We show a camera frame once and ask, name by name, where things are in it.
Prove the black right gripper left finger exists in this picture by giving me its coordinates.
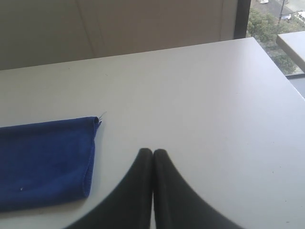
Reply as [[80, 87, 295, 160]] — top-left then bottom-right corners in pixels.
[[67, 148, 153, 229]]

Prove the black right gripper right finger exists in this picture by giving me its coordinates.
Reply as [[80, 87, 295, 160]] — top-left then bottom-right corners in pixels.
[[153, 149, 241, 229]]

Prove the blue microfiber towel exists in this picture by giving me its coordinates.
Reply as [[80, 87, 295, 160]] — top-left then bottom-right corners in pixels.
[[0, 116, 102, 212]]

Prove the white adjacent table edge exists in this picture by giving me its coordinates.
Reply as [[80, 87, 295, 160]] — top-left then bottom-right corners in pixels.
[[276, 31, 305, 72]]

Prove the dark window frame post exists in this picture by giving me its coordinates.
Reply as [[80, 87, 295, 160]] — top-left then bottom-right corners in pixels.
[[234, 0, 251, 39]]

